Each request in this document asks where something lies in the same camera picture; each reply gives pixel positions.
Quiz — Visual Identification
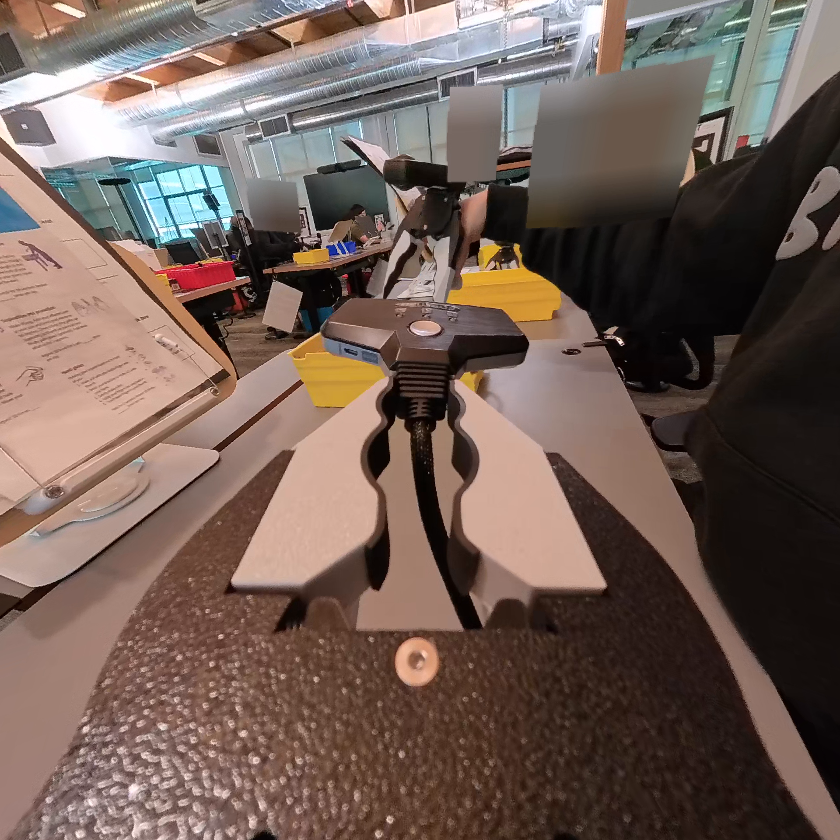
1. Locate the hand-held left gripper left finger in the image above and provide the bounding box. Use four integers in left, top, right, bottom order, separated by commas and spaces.
231, 377, 399, 610

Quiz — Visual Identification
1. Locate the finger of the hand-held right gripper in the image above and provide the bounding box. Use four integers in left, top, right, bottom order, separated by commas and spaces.
378, 226, 424, 298
427, 238, 464, 298

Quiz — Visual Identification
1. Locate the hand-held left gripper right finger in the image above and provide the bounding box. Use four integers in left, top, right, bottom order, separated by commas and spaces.
451, 379, 607, 626

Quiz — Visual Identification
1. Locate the black braided hub cable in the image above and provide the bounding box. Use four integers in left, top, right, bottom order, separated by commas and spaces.
392, 363, 484, 631

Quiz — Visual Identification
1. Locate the person's right forearm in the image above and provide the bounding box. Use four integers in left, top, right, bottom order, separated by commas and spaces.
484, 150, 756, 339

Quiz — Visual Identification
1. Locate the person's right hand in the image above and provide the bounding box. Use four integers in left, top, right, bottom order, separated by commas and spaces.
458, 185, 491, 269

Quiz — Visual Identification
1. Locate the wooden desk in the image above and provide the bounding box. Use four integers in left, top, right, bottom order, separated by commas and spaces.
262, 239, 396, 299
172, 276, 252, 329

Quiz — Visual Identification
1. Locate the yellow plastic bin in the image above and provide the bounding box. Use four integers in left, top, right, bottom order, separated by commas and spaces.
289, 333, 487, 409
453, 243, 563, 322

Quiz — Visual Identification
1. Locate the tilted document board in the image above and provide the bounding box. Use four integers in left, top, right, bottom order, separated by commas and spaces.
341, 135, 396, 193

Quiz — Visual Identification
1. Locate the white paper sheet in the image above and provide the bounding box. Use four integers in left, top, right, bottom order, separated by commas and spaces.
262, 281, 305, 334

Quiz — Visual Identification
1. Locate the white stand base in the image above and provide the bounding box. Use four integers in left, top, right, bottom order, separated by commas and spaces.
0, 443, 221, 589

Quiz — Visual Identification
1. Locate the red plastic bin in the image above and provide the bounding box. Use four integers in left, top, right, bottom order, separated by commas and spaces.
156, 260, 236, 290

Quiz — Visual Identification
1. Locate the black bag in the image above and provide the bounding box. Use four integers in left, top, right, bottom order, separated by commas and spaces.
596, 323, 718, 395

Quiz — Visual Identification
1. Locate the wooden pillar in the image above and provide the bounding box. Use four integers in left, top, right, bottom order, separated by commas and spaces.
595, 0, 628, 77

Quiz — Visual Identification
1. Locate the person in black hoodie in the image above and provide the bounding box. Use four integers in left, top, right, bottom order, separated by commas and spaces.
656, 69, 840, 818

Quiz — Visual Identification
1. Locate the framed picture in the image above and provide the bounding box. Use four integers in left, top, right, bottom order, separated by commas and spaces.
692, 105, 735, 166

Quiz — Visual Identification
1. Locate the instruction sheet stand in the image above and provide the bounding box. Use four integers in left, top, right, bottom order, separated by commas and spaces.
0, 136, 238, 529

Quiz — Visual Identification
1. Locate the silver ventilation duct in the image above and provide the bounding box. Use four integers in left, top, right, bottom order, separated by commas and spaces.
0, 0, 221, 89
113, 26, 595, 131

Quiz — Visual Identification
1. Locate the black wall speaker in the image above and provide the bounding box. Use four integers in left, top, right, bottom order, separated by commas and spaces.
3, 108, 57, 147

